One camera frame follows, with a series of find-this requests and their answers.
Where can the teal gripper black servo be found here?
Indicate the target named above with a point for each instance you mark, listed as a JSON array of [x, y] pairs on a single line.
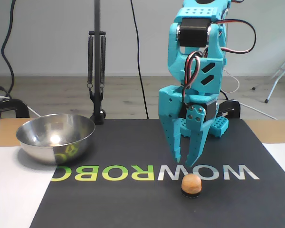
[[170, 102]]

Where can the orange ball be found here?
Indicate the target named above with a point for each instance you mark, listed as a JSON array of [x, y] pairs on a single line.
[[191, 183]]

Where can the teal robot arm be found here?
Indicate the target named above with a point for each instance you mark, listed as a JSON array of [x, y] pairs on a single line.
[[175, 54]]

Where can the metal bowl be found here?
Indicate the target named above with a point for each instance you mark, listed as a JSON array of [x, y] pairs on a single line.
[[54, 140]]

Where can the black table clamp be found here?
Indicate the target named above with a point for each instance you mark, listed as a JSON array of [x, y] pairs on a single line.
[[232, 107], [14, 104]]

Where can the black WOWROBO mat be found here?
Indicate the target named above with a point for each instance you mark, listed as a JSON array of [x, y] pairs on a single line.
[[133, 204]]

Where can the white metal stand legs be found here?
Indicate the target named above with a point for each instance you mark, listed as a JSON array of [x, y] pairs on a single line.
[[274, 85]]

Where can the black spring stand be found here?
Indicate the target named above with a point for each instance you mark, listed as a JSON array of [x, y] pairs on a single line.
[[97, 47]]

